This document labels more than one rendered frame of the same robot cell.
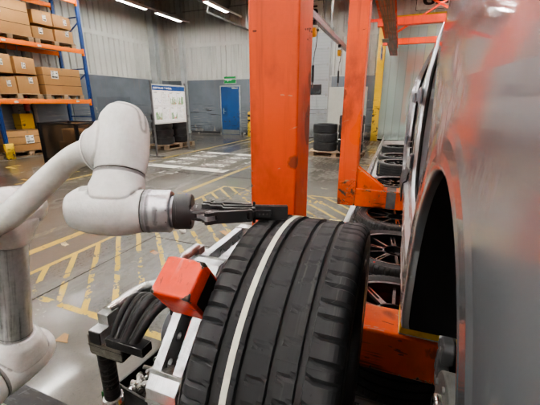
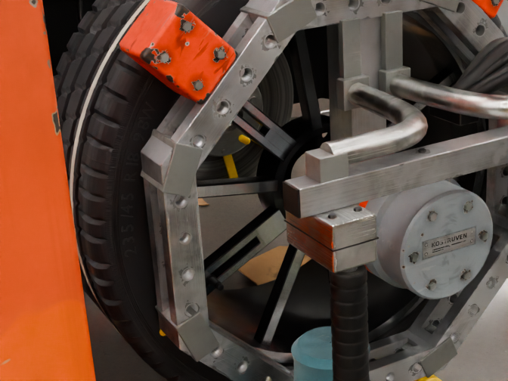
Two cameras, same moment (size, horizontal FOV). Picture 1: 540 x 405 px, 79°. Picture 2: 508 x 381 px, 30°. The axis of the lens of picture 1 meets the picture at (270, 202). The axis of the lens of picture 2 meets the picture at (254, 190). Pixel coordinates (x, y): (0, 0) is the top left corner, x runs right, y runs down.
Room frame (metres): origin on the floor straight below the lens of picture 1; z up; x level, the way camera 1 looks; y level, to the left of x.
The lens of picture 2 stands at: (1.57, 0.74, 1.29)
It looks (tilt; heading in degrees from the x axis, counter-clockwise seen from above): 21 degrees down; 223
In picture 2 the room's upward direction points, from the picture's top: 4 degrees counter-clockwise
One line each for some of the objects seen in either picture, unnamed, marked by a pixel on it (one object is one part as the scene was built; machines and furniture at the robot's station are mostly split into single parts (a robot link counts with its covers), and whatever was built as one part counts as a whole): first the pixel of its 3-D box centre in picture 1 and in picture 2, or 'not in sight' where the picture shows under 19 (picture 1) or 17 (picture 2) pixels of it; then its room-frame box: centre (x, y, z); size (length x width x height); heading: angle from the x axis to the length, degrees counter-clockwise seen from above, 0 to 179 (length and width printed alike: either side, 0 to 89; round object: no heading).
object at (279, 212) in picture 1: (271, 212); not in sight; (0.66, 0.00, 1.19); 0.07 x 0.01 x 0.03; 94
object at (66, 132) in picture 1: (75, 142); not in sight; (8.03, 4.71, 0.49); 1.27 x 0.88 x 0.97; 68
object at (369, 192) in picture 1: (386, 187); not in sight; (2.83, -1.03, 0.69); 0.52 x 0.17 x 0.35; 69
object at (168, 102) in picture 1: (171, 118); not in sight; (9.62, 2.80, 0.98); 1.50 x 0.50 x 1.95; 158
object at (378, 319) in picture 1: (367, 312); not in sight; (1.02, -0.35, 0.69); 0.52 x 0.17 x 0.35; 69
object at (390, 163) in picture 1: (398, 169); not in sight; (5.23, -2.07, 0.39); 0.66 x 0.66 x 0.24
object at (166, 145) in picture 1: (170, 129); not in sight; (11.00, 3.26, 0.55); 1.40 x 0.80 x 1.09; 155
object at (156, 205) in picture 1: (161, 210); not in sight; (0.65, 0.23, 1.20); 0.09 x 0.06 x 0.09; 4
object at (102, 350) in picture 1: (113, 341); not in sight; (0.59, 0.34, 0.93); 0.09 x 0.05 x 0.05; 69
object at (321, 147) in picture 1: (337, 135); not in sight; (9.10, -1.85, 0.55); 1.40 x 0.80 x 1.09; 66
